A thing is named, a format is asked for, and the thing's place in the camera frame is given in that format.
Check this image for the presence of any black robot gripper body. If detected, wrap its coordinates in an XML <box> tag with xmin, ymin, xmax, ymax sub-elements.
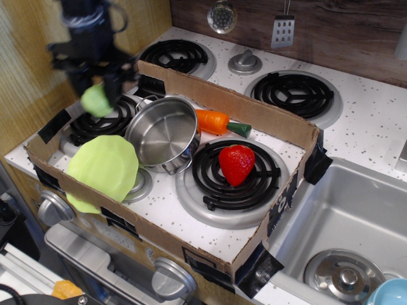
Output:
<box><xmin>47</xmin><ymin>1</ymin><xmax>136</xmax><ymax>79</ymax></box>

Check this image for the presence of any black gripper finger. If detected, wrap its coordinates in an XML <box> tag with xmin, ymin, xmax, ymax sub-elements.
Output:
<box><xmin>66</xmin><ymin>71</ymin><xmax>92</xmax><ymax>97</ymax></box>
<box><xmin>103</xmin><ymin>73</ymin><xmax>122</xmax><ymax>107</ymax></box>

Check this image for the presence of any light green toy broccoli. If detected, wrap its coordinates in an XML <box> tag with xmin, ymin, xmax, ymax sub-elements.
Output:
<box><xmin>80</xmin><ymin>84</ymin><xmax>114</xmax><ymax>118</ymax></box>

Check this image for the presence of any front left black burner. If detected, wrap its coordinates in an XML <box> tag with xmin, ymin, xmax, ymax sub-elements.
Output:
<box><xmin>59</xmin><ymin>94</ymin><xmax>141</xmax><ymax>157</ymax></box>

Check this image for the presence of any black burner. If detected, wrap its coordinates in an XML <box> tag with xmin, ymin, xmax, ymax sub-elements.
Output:
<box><xmin>176</xmin><ymin>138</ymin><xmax>290</xmax><ymax>229</ymax></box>
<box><xmin>59</xmin><ymin>94</ymin><xmax>141</xmax><ymax>157</ymax></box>
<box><xmin>244</xmin><ymin>70</ymin><xmax>343</xmax><ymax>130</ymax></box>
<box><xmin>137</xmin><ymin>39</ymin><xmax>217</xmax><ymax>80</ymax></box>

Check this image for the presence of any brown cardboard fence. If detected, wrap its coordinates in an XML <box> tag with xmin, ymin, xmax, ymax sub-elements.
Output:
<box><xmin>24</xmin><ymin>62</ymin><xmax>330</xmax><ymax>297</ymax></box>

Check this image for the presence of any stainless steel toy pot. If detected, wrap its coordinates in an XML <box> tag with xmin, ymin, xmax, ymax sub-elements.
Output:
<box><xmin>125</xmin><ymin>97</ymin><xmax>201</xmax><ymax>175</ymax></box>

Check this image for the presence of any rear left black burner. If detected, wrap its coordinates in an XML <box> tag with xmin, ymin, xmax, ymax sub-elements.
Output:
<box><xmin>137</xmin><ymin>39</ymin><xmax>217</xmax><ymax>80</ymax></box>

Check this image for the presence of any light green plastic plate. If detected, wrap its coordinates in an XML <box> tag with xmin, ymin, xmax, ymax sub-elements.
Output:
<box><xmin>66</xmin><ymin>135</ymin><xmax>139</xmax><ymax>203</ymax></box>

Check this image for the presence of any small silver stovetop disc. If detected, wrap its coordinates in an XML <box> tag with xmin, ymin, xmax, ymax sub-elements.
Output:
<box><xmin>122</xmin><ymin>168</ymin><xmax>153</xmax><ymax>204</ymax></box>

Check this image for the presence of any orange toy carrot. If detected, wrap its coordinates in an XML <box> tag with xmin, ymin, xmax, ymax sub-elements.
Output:
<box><xmin>195</xmin><ymin>109</ymin><xmax>252</xmax><ymax>139</ymax></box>

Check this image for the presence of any hanging silver strainer ladle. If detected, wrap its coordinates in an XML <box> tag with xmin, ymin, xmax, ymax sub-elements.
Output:
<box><xmin>207</xmin><ymin>1</ymin><xmax>237</xmax><ymax>34</ymax></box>

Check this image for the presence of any left silver oven knob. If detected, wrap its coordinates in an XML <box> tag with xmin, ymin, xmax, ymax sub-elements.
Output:
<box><xmin>38</xmin><ymin>190</ymin><xmax>76</xmax><ymax>226</ymax></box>

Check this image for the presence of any silver oven knob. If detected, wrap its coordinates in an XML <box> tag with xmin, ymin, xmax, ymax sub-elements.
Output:
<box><xmin>38</xmin><ymin>190</ymin><xmax>76</xmax><ymax>226</ymax></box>
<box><xmin>151</xmin><ymin>257</ymin><xmax>197</xmax><ymax>301</ymax></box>

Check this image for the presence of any silver stovetop knob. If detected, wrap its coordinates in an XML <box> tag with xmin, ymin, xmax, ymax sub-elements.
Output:
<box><xmin>228</xmin><ymin>50</ymin><xmax>263</xmax><ymax>75</ymax></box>

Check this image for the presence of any front right black burner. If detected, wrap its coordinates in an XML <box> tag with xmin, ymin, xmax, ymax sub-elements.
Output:
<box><xmin>176</xmin><ymin>138</ymin><xmax>290</xmax><ymax>229</ymax></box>

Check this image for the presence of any red toy strawberry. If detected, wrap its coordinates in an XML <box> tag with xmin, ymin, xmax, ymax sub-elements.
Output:
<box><xmin>218</xmin><ymin>144</ymin><xmax>256</xmax><ymax>187</ymax></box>

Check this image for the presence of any hanging silver slotted spatula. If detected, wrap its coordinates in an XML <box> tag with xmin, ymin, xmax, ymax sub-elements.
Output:
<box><xmin>271</xmin><ymin>1</ymin><xmax>295</xmax><ymax>49</ymax></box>

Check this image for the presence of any rear right black burner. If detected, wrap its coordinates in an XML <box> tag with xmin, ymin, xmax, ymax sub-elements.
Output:
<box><xmin>244</xmin><ymin>70</ymin><xmax>343</xmax><ymax>130</ymax></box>

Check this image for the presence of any right silver oven knob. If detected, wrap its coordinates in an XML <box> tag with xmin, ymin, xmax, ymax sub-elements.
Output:
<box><xmin>151</xmin><ymin>257</ymin><xmax>197</xmax><ymax>301</ymax></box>

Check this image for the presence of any orange cloth piece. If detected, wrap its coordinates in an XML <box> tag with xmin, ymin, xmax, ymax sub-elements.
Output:
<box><xmin>51</xmin><ymin>280</ymin><xmax>83</xmax><ymax>300</ymax></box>

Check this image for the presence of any silver toy sink basin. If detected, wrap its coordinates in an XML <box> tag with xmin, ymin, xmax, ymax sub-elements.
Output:
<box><xmin>269</xmin><ymin>158</ymin><xmax>406</xmax><ymax>304</ymax></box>

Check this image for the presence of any steel pot lid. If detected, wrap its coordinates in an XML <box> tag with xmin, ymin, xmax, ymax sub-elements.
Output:
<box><xmin>303</xmin><ymin>249</ymin><xmax>386</xmax><ymax>304</ymax></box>

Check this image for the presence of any light blue bowl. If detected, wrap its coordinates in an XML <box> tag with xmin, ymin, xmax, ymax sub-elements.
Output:
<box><xmin>366</xmin><ymin>278</ymin><xmax>406</xmax><ymax>305</ymax></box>

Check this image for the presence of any silver oven door handle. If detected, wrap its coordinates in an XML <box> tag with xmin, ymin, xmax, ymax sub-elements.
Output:
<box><xmin>45</xmin><ymin>224</ymin><xmax>185</xmax><ymax>304</ymax></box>

